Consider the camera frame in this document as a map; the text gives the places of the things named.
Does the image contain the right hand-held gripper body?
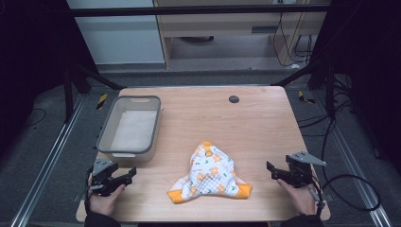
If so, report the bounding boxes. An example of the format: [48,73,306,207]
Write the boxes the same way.
[285,150,327,189]

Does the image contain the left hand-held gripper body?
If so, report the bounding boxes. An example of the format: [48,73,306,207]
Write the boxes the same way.
[89,157,128,197]

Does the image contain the person's left hand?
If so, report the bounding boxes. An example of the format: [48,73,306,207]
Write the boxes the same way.
[88,173,127,218]

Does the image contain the person's right hand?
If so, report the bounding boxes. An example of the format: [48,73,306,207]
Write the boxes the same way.
[276,178,317,217]

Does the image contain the grey plastic basket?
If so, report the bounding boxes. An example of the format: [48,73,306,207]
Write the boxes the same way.
[96,95,163,164]

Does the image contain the white orange printed baby garment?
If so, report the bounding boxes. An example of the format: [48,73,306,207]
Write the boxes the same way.
[166,140,253,205]

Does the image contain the yellow black striped tape marker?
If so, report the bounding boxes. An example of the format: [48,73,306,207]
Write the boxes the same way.
[297,90,316,105]
[96,93,109,111]

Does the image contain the black metal stand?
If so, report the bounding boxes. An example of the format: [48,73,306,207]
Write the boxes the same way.
[62,61,127,125]
[271,60,337,121]

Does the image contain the white cabinet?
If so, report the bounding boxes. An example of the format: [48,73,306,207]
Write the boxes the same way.
[65,0,166,66]

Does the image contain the light wooden desk unit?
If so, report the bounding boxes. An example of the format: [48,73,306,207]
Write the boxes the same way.
[153,0,332,70]

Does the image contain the black horizontal metal bar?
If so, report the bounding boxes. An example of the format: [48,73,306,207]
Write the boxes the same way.
[67,4,332,18]

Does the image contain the aluminium floor rail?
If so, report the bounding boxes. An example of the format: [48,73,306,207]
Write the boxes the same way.
[311,89,392,227]
[9,94,87,227]

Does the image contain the black floor cables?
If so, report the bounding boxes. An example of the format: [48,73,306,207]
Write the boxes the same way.
[297,74,356,138]

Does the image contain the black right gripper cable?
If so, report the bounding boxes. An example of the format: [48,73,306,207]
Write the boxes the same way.
[310,117,382,218]

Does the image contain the black floor cable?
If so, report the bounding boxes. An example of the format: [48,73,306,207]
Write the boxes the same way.
[22,107,47,129]

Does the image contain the black hanging cables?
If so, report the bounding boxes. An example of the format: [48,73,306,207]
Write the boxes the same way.
[271,11,315,68]

